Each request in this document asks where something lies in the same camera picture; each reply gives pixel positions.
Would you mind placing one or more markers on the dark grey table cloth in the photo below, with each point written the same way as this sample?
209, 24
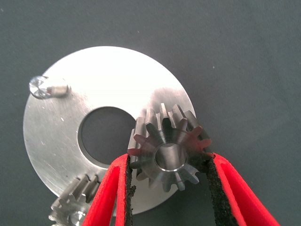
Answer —
235, 58

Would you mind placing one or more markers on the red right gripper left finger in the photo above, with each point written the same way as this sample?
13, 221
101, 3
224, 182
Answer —
105, 193

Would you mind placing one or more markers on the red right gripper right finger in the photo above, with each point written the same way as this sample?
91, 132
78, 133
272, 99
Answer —
235, 195

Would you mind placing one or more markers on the small steel planetary gear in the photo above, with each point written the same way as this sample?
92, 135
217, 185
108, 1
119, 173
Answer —
70, 202
169, 155

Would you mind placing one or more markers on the round metal carrier plate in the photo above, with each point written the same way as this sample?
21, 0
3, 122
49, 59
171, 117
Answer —
58, 141

